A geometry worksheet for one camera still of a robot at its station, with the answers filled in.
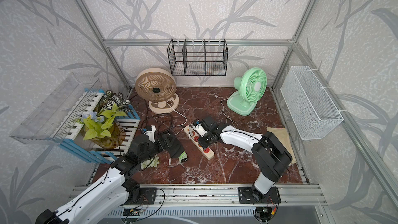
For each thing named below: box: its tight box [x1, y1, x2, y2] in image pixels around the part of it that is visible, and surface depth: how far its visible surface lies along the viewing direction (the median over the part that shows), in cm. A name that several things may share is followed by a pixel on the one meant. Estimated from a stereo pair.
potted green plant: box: [81, 103, 128, 150], surface depth 75 cm
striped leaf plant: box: [101, 89, 132, 112], surface depth 81 cm
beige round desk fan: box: [134, 67, 179, 115], surface depth 92 cm
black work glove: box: [157, 133, 189, 164], surface depth 86 cm
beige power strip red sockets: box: [183, 124, 215, 161], surface depth 89 cm
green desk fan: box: [226, 66, 268, 117], surface depth 92 cm
